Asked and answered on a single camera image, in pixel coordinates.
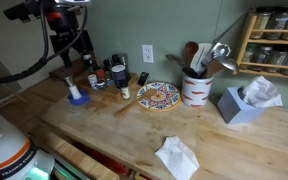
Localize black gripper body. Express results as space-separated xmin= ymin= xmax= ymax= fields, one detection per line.
xmin=48 ymin=13 xmax=87 ymax=38

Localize grey-blue tissue box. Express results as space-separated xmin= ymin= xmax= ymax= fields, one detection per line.
xmin=216 ymin=75 xmax=284 ymax=126

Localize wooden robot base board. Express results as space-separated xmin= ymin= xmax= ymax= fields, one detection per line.
xmin=27 ymin=128 xmax=120 ymax=180

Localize crumpled white tissue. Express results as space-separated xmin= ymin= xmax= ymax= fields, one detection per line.
xmin=154 ymin=135 xmax=201 ymax=180

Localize hot sauce bottle white cap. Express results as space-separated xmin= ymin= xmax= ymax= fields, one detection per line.
xmin=81 ymin=49 xmax=97 ymax=72

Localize wooden condiment tray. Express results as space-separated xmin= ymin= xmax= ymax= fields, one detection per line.
xmin=48 ymin=59 xmax=140 ymax=101

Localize red-capped spice jar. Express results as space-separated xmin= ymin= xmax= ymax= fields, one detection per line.
xmin=94 ymin=68 xmax=106 ymax=81

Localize dark glass bottle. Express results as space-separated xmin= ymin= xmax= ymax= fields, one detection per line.
xmin=102 ymin=58 xmax=114 ymax=80

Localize black pepper mill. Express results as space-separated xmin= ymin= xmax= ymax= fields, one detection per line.
xmin=111 ymin=53 xmax=122 ymax=66

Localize white spice shaker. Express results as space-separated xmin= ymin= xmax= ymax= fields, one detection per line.
xmin=87 ymin=73 xmax=99 ymax=90

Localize white grinder steel cap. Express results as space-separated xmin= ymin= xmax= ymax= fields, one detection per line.
xmin=63 ymin=75 xmax=84 ymax=101

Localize steel canister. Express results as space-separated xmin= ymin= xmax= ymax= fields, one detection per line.
xmin=119 ymin=52 xmax=129 ymax=66

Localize small jar dark lid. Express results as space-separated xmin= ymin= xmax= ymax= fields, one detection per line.
xmin=96 ymin=79 xmax=107 ymax=92

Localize black jar white label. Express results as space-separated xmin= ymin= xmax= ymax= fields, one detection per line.
xmin=110 ymin=63 xmax=129 ymax=90

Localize small blue bowl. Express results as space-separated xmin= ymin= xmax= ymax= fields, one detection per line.
xmin=67 ymin=89 xmax=91 ymax=107

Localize small bottle cream label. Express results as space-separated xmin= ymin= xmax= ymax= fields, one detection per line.
xmin=120 ymin=85 xmax=132 ymax=101

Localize small black device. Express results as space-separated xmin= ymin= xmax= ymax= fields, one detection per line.
xmin=137 ymin=71 xmax=150 ymax=87

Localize long wooden spatula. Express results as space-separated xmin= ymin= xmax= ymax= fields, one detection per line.
xmin=113 ymin=88 xmax=157 ymax=118

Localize colourful painted ceramic trivet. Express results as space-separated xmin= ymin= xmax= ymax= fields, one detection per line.
xmin=136 ymin=81 xmax=182 ymax=112

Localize wooden spoon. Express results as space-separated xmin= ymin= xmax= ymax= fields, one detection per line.
xmin=183 ymin=41 xmax=200 ymax=69

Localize white plastic spatula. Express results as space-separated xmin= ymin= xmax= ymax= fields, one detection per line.
xmin=189 ymin=42 xmax=213 ymax=74

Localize white crock red peppers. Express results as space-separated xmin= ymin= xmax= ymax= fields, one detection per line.
xmin=181 ymin=71 xmax=214 ymax=108

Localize wooden turner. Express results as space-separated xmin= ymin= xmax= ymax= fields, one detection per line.
xmin=204 ymin=59 xmax=226 ymax=80

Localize wooden butcher block table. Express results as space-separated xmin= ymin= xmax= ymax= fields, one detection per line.
xmin=23 ymin=71 xmax=288 ymax=180

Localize metal ladle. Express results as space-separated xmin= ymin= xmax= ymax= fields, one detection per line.
xmin=213 ymin=55 xmax=240 ymax=74

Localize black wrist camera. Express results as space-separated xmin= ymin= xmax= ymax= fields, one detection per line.
xmin=3 ymin=1 xmax=42 ymax=24

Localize white wall outlet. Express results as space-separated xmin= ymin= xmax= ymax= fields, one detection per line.
xmin=141 ymin=44 xmax=154 ymax=64

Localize aluminium rail frame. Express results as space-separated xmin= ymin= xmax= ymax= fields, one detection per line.
xmin=50 ymin=153 xmax=93 ymax=180

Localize wooden wall spice rack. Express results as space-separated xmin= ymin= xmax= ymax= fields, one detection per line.
xmin=236 ymin=11 xmax=288 ymax=81

